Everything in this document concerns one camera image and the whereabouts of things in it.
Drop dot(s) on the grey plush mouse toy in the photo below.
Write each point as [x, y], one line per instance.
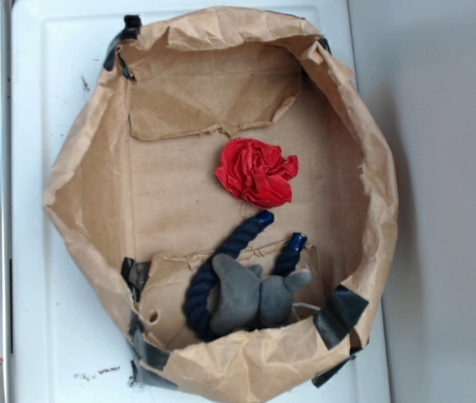
[247, 300]

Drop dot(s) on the brown paper bag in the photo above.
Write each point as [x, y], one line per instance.
[135, 197]

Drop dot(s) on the white plastic tray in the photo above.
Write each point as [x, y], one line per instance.
[65, 346]

